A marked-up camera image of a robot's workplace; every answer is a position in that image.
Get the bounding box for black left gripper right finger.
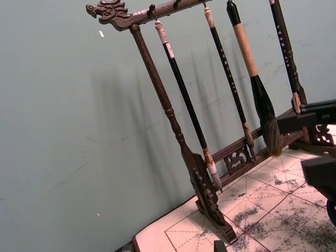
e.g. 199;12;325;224
300;154;336;227

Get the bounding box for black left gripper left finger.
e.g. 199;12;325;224
277;99;336;135

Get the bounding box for white gridded ink-stained calligraphy mat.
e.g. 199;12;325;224
132;149;336;252

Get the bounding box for black brush with pale ferrule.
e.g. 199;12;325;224
268;0;302;114

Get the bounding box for thin black brush dark bristles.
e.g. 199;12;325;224
203;7;257;162

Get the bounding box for black brush with white bristles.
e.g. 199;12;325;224
154;20;224;194

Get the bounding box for small black block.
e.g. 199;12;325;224
213;239;227;252

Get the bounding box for dark carved wooden brush rack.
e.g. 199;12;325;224
85;0;336;244

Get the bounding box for large tan-handled brown-bristle brush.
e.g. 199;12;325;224
226;0;284;159

